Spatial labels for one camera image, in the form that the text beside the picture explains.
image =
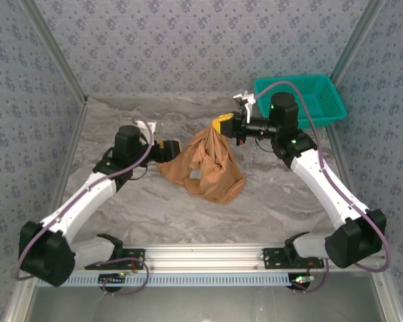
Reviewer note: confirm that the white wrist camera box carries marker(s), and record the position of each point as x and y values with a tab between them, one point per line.
147	126
243	99

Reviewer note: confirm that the aluminium corner post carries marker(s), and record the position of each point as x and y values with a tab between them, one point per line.
359	40
53	50

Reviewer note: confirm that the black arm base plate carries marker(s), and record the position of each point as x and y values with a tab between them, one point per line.
272	258
137	258

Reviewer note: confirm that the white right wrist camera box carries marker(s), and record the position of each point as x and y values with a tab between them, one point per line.
243	99

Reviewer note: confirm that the grey metal shelf panel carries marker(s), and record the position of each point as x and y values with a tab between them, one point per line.
201	305

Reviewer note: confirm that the long aluminium frame rail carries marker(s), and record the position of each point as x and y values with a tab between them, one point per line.
201	256

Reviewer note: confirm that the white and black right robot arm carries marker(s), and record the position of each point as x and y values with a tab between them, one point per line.
325	188

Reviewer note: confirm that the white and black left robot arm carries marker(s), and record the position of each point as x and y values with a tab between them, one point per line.
84	198

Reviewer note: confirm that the small black electronics board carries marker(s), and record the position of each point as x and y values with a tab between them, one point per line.
111	280
300	281

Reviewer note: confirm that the orange-tan t-shirt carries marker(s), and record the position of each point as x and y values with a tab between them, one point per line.
221	181

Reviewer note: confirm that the teal plastic mesh basket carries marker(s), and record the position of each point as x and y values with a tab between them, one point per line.
322	97

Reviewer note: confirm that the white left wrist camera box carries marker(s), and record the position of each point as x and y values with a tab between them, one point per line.
147	126

